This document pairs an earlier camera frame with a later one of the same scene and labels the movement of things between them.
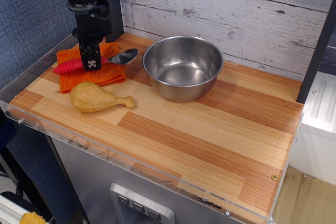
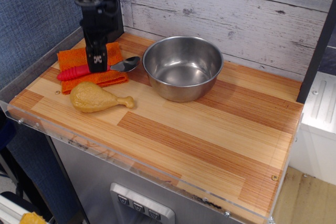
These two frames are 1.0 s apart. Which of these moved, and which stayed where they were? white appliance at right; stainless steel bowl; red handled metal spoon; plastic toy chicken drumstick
Moved: red handled metal spoon
Stayed: plastic toy chicken drumstick; white appliance at right; stainless steel bowl
